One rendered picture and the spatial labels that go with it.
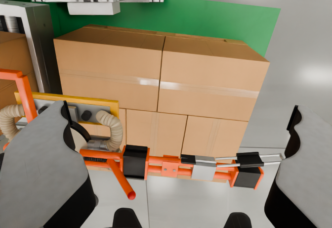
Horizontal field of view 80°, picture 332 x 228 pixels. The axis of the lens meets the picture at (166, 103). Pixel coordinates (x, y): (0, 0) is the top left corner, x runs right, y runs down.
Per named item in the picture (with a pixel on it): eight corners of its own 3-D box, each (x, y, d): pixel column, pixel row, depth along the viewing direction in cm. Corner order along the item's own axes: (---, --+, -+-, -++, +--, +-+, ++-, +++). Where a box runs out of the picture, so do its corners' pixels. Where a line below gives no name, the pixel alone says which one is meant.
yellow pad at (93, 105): (24, 114, 71) (15, 122, 67) (17, 89, 67) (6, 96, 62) (119, 124, 72) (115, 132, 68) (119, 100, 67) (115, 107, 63)
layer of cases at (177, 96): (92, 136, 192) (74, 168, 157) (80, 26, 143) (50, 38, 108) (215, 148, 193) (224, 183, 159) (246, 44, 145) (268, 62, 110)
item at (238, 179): (226, 175, 68) (229, 187, 63) (232, 159, 64) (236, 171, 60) (251, 177, 68) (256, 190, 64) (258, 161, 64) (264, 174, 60)
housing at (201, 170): (189, 168, 67) (190, 179, 64) (192, 153, 64) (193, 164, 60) (210, 170, 68) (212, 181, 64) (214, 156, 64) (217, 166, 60)
